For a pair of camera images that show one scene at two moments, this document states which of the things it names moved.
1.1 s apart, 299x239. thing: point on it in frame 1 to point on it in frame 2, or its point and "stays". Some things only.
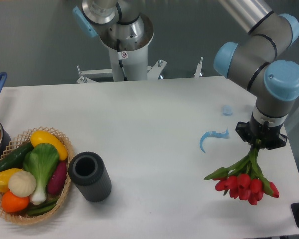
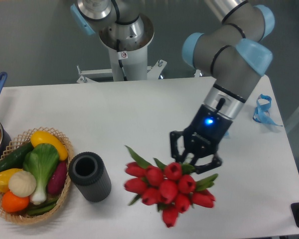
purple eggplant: [56, 182] stays
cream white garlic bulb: [22, 183] stays
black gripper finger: [242, 129] to [174, 137]
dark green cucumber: [15, 160] stays
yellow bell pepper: [1, 179] stays
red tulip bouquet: [243, 179] to [172, 186]
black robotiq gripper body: [270, 137] to [208, 130]
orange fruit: [13, 203] stays
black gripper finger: [280, 142] to [216, 162]
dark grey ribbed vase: [87, 171] stays
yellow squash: [39, 137] stays
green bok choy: [42, 161] stays
